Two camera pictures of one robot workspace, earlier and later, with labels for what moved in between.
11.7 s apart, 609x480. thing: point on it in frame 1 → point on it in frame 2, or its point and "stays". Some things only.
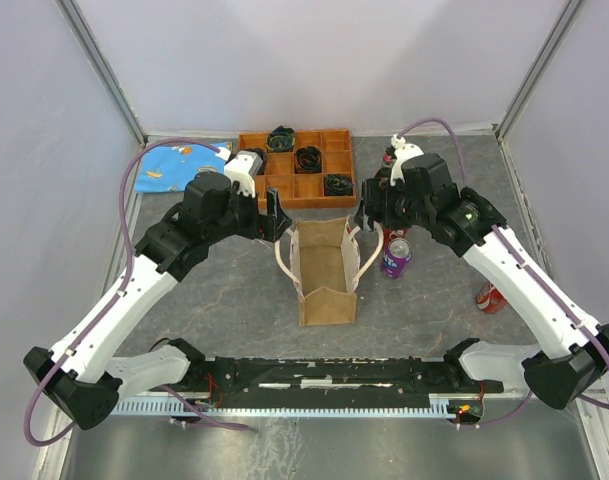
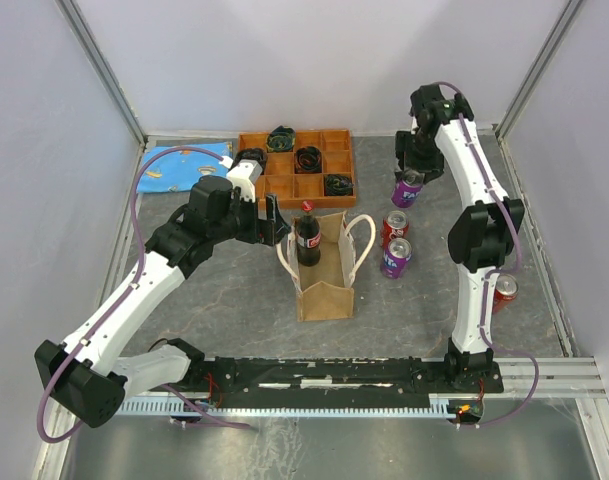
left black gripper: [266, 226] stays
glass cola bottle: [383, 177] → [308, 237]
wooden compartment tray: [315, 171] stays
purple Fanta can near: [397, 254] stays
